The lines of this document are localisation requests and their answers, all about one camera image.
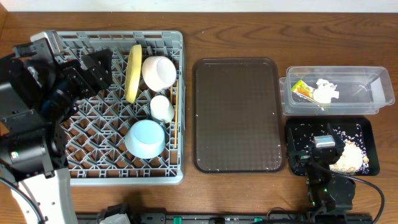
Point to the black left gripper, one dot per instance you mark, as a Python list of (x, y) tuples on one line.
[(76, 76)]

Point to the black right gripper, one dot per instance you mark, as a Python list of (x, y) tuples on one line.
[(303, 158)]

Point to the yellow plate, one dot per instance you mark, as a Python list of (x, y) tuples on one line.
[(133, 73)]

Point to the pile of rice waste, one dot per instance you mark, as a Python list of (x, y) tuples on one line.
[(349, 162)]

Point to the white tissue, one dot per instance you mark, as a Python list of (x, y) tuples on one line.
[(325, 91)]

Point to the white pink bowl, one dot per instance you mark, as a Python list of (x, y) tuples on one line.
[(159, 73)]

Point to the green yellow snack wrapper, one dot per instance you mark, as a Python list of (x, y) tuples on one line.
[(304, 91)]

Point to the cream cup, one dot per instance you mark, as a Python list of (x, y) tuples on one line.
[(161, 109)]

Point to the light blue bowl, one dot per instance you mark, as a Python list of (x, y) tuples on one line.
[(145, 139)]

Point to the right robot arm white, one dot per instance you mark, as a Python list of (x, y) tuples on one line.
[(331, 194)]

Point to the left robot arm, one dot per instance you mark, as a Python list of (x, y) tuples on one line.
[(38, 94)]

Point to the grey dishwasher rack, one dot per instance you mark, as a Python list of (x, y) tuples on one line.
[(96, 152)]

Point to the black tray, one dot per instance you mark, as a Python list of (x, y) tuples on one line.
[(354, 131)]

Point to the clear plastic bin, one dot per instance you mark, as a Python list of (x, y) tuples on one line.
[(363, 90)]

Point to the dark brown tray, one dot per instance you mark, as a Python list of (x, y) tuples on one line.
[(237, 118)]

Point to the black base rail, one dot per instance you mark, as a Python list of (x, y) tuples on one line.
[(275, 215)]

